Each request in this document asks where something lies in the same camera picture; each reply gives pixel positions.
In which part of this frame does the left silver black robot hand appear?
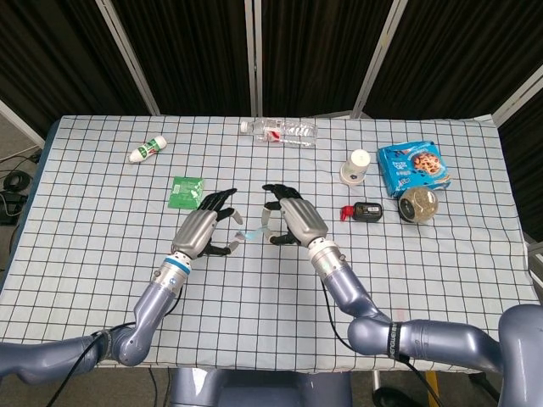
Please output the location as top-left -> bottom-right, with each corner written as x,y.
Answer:
171,187 -> 246,259

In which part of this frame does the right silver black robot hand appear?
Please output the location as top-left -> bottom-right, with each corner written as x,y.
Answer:
261,183 -> 330,248

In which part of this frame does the green foil sachet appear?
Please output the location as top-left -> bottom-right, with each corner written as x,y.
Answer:
167,176 -> 205,209

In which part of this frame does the black ink bottle red cap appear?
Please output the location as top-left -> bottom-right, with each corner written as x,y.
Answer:
339,201 -> 384,223

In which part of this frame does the white cup bottle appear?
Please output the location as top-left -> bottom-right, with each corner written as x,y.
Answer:
339,148 -> 372,187

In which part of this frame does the clear plastic water bottle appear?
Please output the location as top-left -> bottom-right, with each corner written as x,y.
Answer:
239,119 -> 319,148

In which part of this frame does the light blue checked tablecloth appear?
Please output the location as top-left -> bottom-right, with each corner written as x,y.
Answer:
0,113 -> 542,376

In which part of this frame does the white tube bottle green label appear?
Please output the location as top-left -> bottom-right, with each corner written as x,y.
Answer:
128,136 -> 166,164

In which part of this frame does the round glass jar black lid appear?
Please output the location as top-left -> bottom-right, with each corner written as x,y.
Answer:
398,186 -> 439,225

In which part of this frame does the blue cookie box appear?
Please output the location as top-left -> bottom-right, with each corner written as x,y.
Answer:
377,140 -> 453,198

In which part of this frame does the black partition curtain panel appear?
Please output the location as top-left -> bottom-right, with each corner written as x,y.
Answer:
111,0 -> 258,116
498,88 -> 543,241
260,0 -> 394,117
367,0 -> 543,125
0,0 -> 150,137

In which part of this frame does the grey-blue robot torso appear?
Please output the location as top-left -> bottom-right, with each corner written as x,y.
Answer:
168,367 -> 354,407

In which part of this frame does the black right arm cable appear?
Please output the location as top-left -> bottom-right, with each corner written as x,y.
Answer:
320,277 -> 443,407

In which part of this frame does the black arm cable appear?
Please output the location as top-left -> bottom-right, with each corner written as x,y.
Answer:
320,277 -> 443,407
42,270 -> 190,407

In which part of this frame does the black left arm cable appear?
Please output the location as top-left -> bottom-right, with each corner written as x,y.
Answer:
42,270 -> 190,407

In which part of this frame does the grey partition frame post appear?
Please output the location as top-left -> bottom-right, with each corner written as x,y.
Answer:
0,99 -> 46,148
95,0 -> 160,116
351,0 -> 403,120
244,0 -> 266,116
493,65 -> 543,128

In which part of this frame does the black floor cable bundle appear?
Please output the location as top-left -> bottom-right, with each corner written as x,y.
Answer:
0,155 -> 42,226

